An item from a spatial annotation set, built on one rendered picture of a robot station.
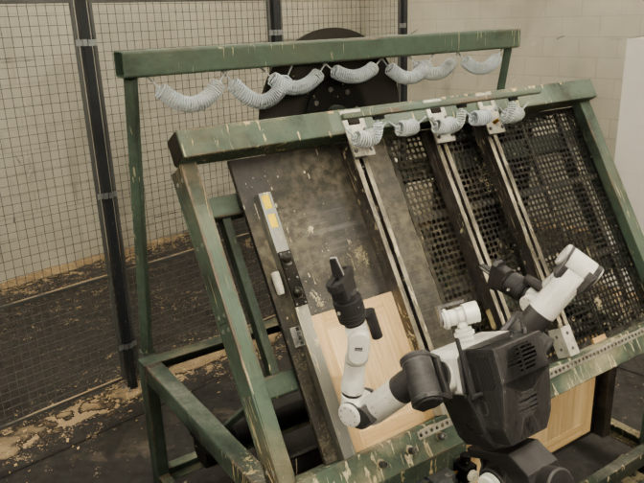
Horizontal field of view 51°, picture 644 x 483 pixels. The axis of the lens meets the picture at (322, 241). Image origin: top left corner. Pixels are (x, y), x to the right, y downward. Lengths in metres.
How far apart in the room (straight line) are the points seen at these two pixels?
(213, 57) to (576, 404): 2.36
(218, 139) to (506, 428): 1.29
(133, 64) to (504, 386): 1.75
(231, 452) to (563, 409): 1.69
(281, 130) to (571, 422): 2.09
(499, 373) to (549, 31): 6.19
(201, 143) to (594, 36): 5.80
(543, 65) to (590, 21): 0.65
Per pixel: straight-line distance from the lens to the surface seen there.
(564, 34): 7.79
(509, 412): 2.02
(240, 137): 2.40
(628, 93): 6.02
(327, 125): 2.58
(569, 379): 3.07
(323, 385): 2.36
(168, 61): 2.79
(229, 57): 2.90
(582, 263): 2.26
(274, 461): 2.26
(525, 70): 8.02
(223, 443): 2.70
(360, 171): 2.61
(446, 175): 2.87
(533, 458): 2.14
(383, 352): 2.53
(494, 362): 1.96
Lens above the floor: 2.31
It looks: 18 degrees down
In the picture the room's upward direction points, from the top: 2 degrees counter-clockwise
